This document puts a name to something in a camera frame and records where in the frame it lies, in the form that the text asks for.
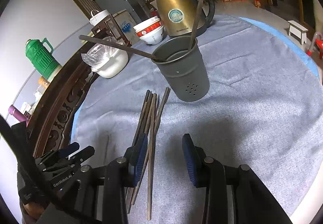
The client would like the gold electric kettle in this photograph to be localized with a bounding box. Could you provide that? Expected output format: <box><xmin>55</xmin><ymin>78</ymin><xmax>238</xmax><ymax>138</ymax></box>
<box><xmin>155</xmin><ymin>0</ymin><xmax>216</xmax><ymax>38</ymax></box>

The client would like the purple thermos bottle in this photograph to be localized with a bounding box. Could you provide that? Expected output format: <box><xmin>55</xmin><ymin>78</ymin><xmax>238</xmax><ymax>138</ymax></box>
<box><xmin>8</xmin><ymin>105</ymin><xmax>31</xmax><ymax>123</ymax></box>

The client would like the green thermos flask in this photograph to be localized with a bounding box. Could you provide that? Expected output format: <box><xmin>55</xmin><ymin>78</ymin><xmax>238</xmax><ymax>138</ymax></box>
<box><xmin>25</xmin><ymin>37</ymin><xmax>62</xmax><ymax>83</ymax></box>

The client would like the red plastic child chair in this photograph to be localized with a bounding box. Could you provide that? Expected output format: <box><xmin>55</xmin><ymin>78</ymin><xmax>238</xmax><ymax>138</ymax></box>
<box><xmin>306</xmin><ymin>32</ymin><xmax>323</xmax><ymax>59</ymax></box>

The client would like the small white stool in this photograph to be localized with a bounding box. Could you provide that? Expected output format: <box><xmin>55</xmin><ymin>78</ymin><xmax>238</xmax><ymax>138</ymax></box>
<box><xmin>288</xmin><ymin>20</ymin><xmax>308</xmax><ymax>45</ymax></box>

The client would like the grey table cloth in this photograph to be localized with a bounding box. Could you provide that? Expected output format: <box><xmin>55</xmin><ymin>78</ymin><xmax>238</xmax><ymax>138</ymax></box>
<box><xmin>72</xmin><ymin>16</ymin><xmax>322</xmax><ymax>223</ymax></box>

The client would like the white pot with plastic bag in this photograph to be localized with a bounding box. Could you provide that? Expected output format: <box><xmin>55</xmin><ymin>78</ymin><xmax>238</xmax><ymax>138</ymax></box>
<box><xmin>81</xmin><ymin>43</ymin><xmax>129</xmax><ymax>79</ymax></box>

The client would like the white chest freezer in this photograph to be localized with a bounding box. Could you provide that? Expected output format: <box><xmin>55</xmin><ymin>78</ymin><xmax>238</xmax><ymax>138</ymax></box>
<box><xmin>113</xmin><ymin>9</ymin><xmax>140</xmax><ymax>44</ymax></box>

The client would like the carved dark wooden sideboard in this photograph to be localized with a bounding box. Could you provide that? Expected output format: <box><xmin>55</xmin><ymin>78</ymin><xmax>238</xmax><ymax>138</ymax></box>
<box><xmin>27</xmin><ymin>42</ymin><xmax>99</xmax><ymax>158</ymax></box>

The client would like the person left hand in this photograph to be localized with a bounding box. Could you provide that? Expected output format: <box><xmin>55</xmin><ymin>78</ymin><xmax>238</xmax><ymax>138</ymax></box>
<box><xmin>20</xmin><ymin>201</ymin><xmax>45</xmax><ymax>224</ymax></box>

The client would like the orange cup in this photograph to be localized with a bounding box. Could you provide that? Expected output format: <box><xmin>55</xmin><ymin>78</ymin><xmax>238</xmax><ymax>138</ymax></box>
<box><xmin>38</xmin><ymin>76</ymin><xmax>50</xmax><ymax>88</ymax></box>

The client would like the dark grey utensil holder cup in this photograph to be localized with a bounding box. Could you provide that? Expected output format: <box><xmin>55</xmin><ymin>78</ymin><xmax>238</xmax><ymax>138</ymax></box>
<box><xmin>153</xmin><ymin>36</ymin><xmax>210</xmax><ymax>102</ymax></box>

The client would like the white lidded bucket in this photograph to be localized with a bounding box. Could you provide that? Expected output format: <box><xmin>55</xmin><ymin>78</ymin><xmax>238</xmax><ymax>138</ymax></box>
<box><xmin>89</xmin><ymin>9</ymin><xmax>109</xmax><ymax>26</ymax></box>

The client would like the blue table cover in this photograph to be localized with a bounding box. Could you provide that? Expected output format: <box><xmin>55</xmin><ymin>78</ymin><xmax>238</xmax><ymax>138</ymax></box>
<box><xmin>72</xmin><ymin>16</ymin><xmax>322</xmax><ymax>144</ymax></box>

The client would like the dark wooden chair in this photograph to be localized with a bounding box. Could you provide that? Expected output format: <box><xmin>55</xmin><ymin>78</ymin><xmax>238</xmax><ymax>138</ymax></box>
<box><xmin>91</xmin><ymin>14</ymin><xmax>132</xmax><ymax>46</ymax></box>

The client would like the red white bowl stack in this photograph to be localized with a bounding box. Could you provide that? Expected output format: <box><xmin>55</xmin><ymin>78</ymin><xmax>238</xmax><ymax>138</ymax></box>
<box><xmin>133</xmin><ymin>16</ymin><xmax>164</xmax><ymax>45</ymax></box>

